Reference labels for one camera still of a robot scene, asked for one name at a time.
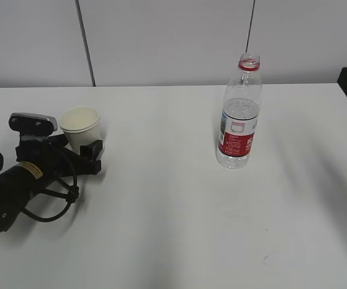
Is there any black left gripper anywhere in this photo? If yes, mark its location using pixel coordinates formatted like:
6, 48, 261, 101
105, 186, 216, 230
16, 134, 103, 177

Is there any white paper cup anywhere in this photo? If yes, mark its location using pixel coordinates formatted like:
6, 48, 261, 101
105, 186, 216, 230
58, 107, 101, 155

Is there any Nongfu Spring water bottle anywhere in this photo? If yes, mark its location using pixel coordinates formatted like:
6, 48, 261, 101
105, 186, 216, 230
216, 52, 262, 169

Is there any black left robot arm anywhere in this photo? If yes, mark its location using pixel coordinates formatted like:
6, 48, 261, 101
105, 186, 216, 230
0, 134, 103, 232

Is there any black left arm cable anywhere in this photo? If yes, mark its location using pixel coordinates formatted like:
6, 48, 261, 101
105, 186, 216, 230
0, 144, 80, 223

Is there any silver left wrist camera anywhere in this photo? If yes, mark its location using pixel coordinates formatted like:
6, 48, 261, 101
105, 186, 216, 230
8, 113, 58, 136

